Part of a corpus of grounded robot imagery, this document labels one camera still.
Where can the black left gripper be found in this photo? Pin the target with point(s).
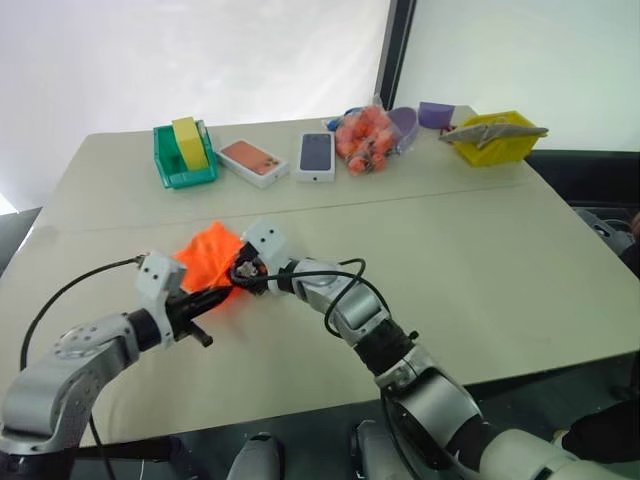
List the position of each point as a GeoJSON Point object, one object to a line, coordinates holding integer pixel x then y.
{"type": "Point", "coordinates": [179, 312]}

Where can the grey fabric bag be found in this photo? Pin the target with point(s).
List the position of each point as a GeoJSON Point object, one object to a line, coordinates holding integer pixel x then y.
{"type": "Point", "coordinates": [490, 132]}

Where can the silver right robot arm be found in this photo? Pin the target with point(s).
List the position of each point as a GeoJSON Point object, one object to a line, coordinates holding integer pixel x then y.
{"type": "Point", "coordinates": [430, 400]}

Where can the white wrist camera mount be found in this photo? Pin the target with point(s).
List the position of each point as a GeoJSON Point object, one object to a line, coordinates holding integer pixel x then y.
{"type": "Point", "coordinates": [267, 240]}
{"type": "Point", "coordinates": [155, 275]}

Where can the purple plastic cup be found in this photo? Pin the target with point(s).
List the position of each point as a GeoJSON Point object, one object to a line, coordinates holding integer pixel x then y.
{"type": "Point", "coordinates": [435, 114]}

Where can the yellow plastic bin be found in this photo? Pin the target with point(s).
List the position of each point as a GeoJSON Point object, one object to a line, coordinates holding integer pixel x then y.
{"type": "Point", "coordinates": [500, 150]}

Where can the phone box with orange phone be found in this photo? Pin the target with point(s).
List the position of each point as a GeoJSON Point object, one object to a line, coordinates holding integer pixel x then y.
{"type": "Point", "coordinates": [252, 159]}

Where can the phone box with dark phone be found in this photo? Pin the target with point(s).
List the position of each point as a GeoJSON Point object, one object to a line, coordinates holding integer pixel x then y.
{"type": "Point", "coordinates": [317, 152]}

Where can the purple plastic scoop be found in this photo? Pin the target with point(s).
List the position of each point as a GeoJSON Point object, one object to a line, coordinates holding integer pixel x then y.
{"type": "Point", "coordinates": [406, 125]}

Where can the green plastic bin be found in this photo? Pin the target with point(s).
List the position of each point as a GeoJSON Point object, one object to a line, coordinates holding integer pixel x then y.
{"type": "Point", "coordinates": [172, 175]}

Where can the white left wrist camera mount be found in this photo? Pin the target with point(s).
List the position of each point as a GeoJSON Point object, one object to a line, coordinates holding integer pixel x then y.
{"type": "Point", "coordinates": [155, 275]}

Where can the yellow sponge block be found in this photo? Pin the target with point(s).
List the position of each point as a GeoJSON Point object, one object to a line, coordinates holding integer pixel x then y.
{"type": "Point", "coordinates": [190, 142]}

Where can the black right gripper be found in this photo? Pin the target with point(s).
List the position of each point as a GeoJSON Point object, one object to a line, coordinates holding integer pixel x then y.
{"type": "Point", "coordinates": [252, 280]}

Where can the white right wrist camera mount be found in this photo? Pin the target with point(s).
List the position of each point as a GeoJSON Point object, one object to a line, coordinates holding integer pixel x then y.
{"type": "Point", "coordinates": [267, 240]}

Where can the dark vertical post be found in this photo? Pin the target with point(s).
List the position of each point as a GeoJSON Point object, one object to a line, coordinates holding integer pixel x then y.
{"type": "Point", "coordinates": [397, 50]}

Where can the grey rounded shape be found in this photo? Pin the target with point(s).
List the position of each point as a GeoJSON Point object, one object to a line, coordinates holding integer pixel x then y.
{"type": "Point", "coordinates": [257, 457]}

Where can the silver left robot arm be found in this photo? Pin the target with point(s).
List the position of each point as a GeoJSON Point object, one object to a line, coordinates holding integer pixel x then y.
{"type": "Point", "coordinates": [65, 380]}

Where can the clear bag of orange items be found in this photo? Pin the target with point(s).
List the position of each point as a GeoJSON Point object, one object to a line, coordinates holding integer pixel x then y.
{"type": "Point", "coordinates": [365, 140]}

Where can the blue plastic item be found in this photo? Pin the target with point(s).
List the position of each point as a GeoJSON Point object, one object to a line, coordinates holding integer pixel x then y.
{"type": "Point", "coordinates": [340, 120]}

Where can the orange fabric pouch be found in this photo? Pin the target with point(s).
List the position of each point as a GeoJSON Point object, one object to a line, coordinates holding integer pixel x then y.
{"type": "Point", "coordinates": [210, 250]}

